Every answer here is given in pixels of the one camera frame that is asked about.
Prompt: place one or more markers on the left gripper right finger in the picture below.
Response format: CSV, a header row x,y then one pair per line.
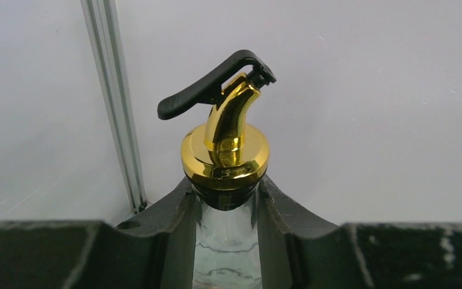
x,y
299,249

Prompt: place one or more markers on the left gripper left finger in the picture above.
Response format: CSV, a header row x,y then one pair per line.
x,y
154,249

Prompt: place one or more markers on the oil bottle gold spout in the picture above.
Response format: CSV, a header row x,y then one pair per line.
x,y
225,159

